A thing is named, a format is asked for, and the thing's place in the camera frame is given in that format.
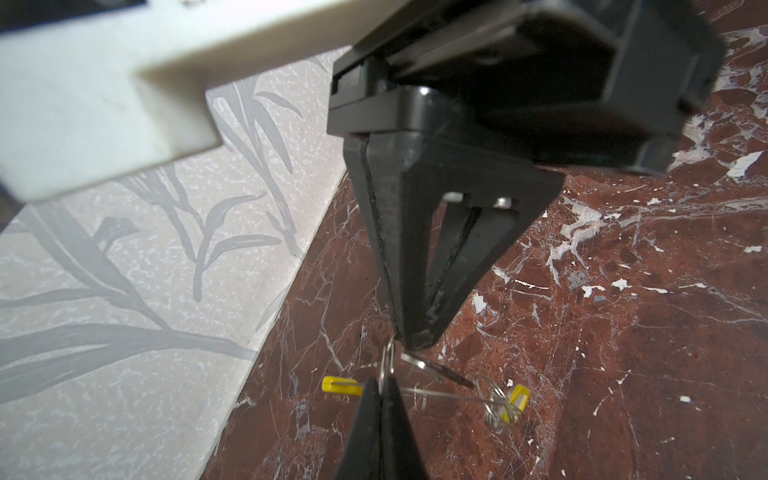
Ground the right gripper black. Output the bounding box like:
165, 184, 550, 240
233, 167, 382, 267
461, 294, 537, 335
327, 1, 726, 176

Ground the key with yellow cap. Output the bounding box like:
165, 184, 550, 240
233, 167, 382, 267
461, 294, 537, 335
501, 384, 531, 425

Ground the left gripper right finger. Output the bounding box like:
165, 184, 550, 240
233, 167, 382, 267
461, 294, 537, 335
380, 376, 429, 479

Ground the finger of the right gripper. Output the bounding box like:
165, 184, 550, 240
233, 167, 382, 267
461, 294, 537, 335
343, 134, 420, 336
386, 132, 565, 351

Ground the silver keyring band yellow tag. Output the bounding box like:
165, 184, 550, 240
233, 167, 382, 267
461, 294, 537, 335
320, 339, 531, 430

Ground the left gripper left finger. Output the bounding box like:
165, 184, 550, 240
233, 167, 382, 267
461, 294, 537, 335
334, 378, 381, 480

